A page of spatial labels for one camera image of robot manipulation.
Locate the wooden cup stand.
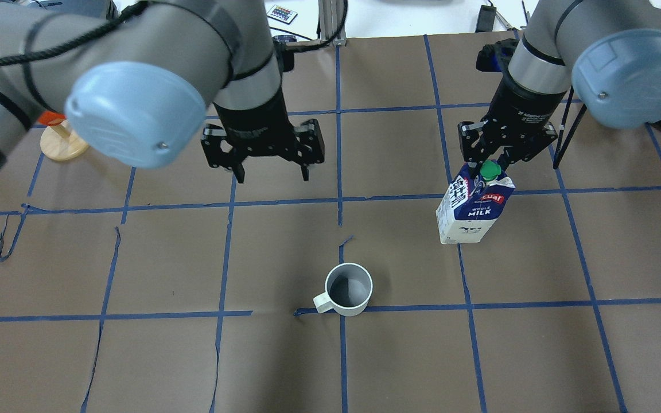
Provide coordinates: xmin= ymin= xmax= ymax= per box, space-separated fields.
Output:
xmin=40 ymin=118 xmax=90 ymax=162

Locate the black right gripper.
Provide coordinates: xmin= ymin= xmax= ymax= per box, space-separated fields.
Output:
xmin=457 ymin=112 xmax=557 ymax=180

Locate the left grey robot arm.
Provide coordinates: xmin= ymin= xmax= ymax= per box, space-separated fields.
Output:
xmin=0 ymin=1 xmax=325 ymax=183

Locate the remote control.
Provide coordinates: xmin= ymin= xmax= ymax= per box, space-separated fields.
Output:
xmin=266 ymin=5 xmax=298 ymax=25

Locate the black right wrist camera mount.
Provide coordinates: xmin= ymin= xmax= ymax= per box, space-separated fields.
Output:
xmin=475 ymin=38 xmax=519 ymax=73

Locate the white ribbed cup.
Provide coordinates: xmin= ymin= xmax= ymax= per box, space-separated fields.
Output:
xmin=314 ymin=262 xmax=374 ymax=317

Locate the aluminium frame post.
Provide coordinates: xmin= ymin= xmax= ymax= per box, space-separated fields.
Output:
xmin=318 ymin=1 xmax=348 ymax=46

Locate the blue white milk carton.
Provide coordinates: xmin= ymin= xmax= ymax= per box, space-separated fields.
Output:
xmin=436 ymin=160 xmax=516 ymax=245

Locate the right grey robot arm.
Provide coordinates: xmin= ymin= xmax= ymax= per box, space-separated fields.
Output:
xmin=457 ymin=1 xmax=661 ymax=173

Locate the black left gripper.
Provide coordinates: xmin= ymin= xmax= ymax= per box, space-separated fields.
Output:
xmin=200 ymin=112 xmax=325 ymax=185

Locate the orange cup on stand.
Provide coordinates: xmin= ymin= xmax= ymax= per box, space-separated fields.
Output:
xmin=37 ymin=111 xmax=67 ymax=127

